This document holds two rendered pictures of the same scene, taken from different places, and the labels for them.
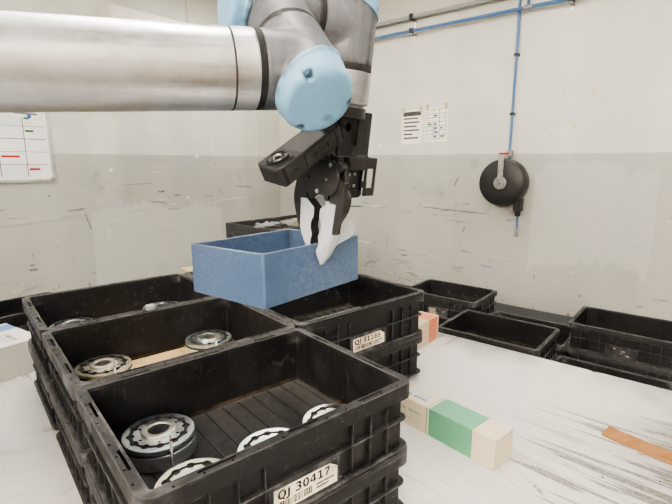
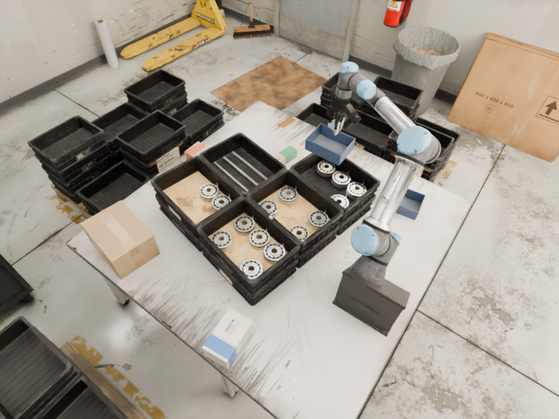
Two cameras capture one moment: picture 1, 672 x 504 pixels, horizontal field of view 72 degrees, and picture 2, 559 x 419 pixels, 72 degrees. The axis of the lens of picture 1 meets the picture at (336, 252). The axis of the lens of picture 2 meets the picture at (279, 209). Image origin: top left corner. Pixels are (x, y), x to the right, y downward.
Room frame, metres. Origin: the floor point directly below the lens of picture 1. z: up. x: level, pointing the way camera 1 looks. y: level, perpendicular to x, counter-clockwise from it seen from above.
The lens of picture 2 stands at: (1.06, 1.54, 2.37)
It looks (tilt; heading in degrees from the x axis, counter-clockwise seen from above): 50 degrees down; 264
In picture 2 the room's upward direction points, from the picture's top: 3 degrees clockwise
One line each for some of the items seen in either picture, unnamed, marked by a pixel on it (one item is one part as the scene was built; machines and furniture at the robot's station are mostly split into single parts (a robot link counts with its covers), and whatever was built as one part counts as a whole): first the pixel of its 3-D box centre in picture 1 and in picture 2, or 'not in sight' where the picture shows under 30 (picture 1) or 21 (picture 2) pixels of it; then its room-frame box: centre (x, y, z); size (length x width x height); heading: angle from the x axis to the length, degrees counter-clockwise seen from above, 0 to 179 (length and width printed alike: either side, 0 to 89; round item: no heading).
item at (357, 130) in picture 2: not in sight; (363, 144); (0.15, -0.81, 0.31); 0.40 x 0.30 x 0.34; 141
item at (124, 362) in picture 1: (103, 366); (299, 234); (0.84, 0.46, 0.86); 0.10 x 0.10 x 0.01
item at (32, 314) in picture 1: (126, 300); (248, 238); (1.09, 0.52, 0.92); 0.40 x 0.30 x 0.02; 130
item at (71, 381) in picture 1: (171, 334); (294, 204); (0.86, 0.32, 0.92); 0.40 x 0.30 x 0.02; 130
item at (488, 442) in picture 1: (449, 422); (285, 156); (0.85, -0.23, 0.73); 0.24 x 0.06 x 0.06; 41
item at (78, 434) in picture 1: (173, 359); (294, 211); (0.86, 0.32, 0.87); 0.40 x 0.30 x 0.11; 130
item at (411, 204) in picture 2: not in sight; (403, 200); (0.21, 0.16, 0.74); 0.20 x 0.15 x 0.07; 148
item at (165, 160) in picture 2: not in sight; (169, 160); (1.66, -0.55, 0.41); 0.31 x 0.02 x 0.16; 50
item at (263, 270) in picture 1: (278, 262); (329, 144); (0.67, 0.09, 1.10); 0.20 x 0.15 x 0.07; 142
